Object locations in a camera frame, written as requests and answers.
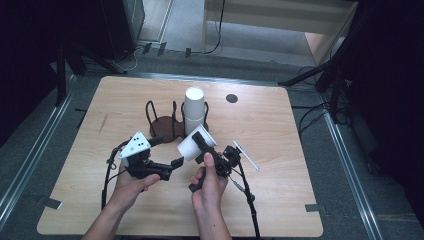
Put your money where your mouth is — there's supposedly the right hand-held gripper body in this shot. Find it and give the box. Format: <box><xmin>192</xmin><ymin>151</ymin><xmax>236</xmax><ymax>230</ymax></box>
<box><xmin>188</xmin><ymin>139</ymin><xmax>260</xmax><ymax>194</ymax></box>

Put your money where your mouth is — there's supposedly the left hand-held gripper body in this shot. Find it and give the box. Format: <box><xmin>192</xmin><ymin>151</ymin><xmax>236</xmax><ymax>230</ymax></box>
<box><xmin>118</xmin><ymin>130</ymin><xmax>174</xmax><ymax>182</ymax></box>

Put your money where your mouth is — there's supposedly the white paper cup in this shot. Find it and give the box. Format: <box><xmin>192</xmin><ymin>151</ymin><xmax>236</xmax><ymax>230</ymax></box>
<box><xmin>183</xmin><ymin>86</ymin><xmax>206</xmax><ymax>120</ymax></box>
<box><xmin>183</xmin><ymin>115</ymin><xmax>205</xmax><ymax>136</ymax></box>
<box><xmin>176</xmin><ymin>124</ymin><xmax>218</xmax><ymax>162</ymax></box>

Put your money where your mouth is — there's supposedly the dark wooden wire cup holder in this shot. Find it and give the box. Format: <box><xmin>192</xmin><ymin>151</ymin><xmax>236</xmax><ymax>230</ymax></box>
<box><xmin>145</xmin><ymin>99</ymin><xmax>210</xmax><ymax>143</ymax></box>

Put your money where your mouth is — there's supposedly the person's left hand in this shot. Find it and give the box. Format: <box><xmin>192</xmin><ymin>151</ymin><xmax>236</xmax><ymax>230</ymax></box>
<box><xmin>109</xmin><ymin>164</ymin><xmax>162</xmax><ymax>211</ymax></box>

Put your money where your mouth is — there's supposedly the person's right hand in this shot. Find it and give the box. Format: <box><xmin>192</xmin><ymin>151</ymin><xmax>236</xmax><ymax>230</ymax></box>
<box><xmin>190</xmin><ymin>151</ymin><xmax>229</xmax><ymax>214</ymax></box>

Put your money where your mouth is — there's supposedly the black tripod stand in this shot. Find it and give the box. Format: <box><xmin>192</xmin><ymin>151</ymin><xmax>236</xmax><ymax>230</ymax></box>
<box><xmin>53</xmin><ymin>39</ymin><xmax>129</xmax><ymax>108</ymax></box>

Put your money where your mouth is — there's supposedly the dark cabinet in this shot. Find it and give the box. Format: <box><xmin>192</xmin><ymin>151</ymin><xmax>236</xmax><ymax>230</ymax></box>
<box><xmin>99</xmin><ymin>0</ymin><xmax>146</xmax><ymax>62</ymax></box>

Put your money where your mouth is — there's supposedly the black metal stand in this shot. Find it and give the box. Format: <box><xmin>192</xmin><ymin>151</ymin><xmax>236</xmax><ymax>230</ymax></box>
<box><xmin>278</xmin><ymin>9</ymin><xmax>368</xmax><ymax>125</ymax></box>

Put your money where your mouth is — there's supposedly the white shelf unit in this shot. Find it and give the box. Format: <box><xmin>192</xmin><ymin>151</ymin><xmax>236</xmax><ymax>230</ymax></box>
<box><xmin>201</xmin><ymin>0</ymin><xmax>360</xmax><ymax>66</ymax></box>

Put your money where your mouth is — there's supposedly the dark curtain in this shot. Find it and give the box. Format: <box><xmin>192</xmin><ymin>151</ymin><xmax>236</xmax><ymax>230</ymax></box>
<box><xmin>0</xmin><ymin>0</ymin><xmax>113</xmax><ymax>148</ymax></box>
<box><xmin>344</xmin><ymin>0</ymin><xmax>424</xmax><ymax>219</ymax></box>

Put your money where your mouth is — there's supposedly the left hand-held gripper black cable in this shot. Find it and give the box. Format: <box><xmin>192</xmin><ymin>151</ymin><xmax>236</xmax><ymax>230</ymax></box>
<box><xmin>100</xmin><ymin>139</ymin><xmax>132</xmax><ymax>211</ymax></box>

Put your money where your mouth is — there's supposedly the hand-held gripper black cable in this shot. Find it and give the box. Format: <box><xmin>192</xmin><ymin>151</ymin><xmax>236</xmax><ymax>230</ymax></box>
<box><xmin>229</xmin><ymin>159</ymin><xmax>263</xmax><ymax>240</ymax></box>
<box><xmin>100</xmin><ymin>139</ymin><xmax>132</xmax><ymax>211</ymax></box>

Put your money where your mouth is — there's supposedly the right hand-held gripper black cable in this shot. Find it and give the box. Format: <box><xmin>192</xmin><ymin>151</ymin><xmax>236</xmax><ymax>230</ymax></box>
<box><xmin>229</xmin><ymin>159</ymin><xmax>263</xmax><ymax>240</ymax></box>

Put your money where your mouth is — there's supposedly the white floor cable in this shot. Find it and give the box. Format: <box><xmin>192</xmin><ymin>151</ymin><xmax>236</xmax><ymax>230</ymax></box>
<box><xmin>111</xmin><ymin>44</ymin><xmax>148</xmax><ymax>73</ymax></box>

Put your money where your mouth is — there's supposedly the black floor cable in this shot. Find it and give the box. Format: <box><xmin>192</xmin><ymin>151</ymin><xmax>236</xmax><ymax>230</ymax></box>
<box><xmin>291</xmin><ymin>101</ymin><xmax>334</xmax><ymax>138</ymax></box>

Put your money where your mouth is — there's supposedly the metal floor rail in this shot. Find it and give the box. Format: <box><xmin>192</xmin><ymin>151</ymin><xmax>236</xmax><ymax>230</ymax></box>
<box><xmin>0</xmin><ymin>74</ymin><xmax>78</xmax><ymax>232</ymax></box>
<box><xmin>318</xmin><ymin>93</ymin><xmax>384</xmax><ymax>240</ymax></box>

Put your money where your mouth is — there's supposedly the black hanging cable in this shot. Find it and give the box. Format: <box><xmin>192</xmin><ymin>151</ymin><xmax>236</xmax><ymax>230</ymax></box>
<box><xmin>199</xmin><ymin>0</ymin><xmax>226</xmax><ymax>56</ymax></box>

